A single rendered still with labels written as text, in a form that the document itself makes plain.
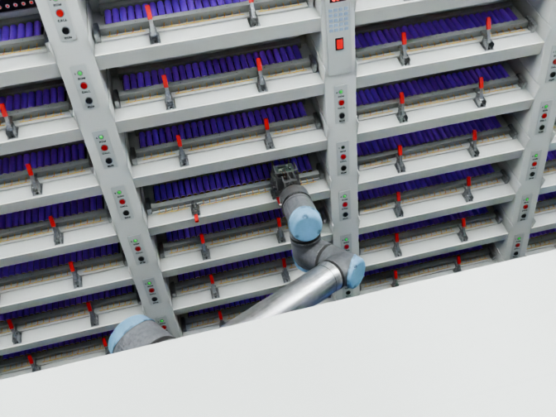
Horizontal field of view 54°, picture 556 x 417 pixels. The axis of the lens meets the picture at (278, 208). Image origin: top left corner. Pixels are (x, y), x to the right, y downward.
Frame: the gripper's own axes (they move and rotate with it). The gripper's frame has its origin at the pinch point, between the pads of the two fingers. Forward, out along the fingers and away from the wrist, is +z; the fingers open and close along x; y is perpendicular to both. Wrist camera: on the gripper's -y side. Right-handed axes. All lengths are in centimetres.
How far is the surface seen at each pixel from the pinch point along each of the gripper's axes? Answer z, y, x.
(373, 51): -2.1, 35.2, -32.1
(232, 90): -5.2, 32.4, 11.7
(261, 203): -8.2, -6.4, 8.5
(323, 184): -5.6, -5.4, -13.3
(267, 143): -8.1, 14.9, 4.0
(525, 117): -6, 5, -85
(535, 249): -3, -61, -102
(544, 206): -1, -40, -103
